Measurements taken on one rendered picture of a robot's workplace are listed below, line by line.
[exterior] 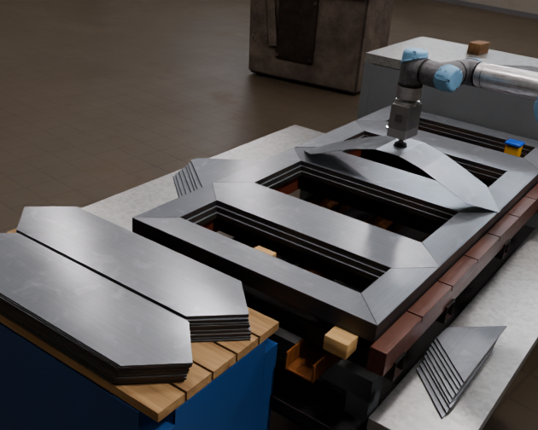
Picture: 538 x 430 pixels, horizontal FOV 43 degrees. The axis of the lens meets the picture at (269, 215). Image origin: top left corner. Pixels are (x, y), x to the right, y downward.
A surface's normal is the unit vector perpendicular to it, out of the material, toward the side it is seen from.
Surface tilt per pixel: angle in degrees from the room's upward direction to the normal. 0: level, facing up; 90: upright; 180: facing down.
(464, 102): 90
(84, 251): 0
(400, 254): 0
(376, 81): 90
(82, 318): 0
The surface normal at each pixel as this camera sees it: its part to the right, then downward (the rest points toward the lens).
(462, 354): 0.07, -0.90
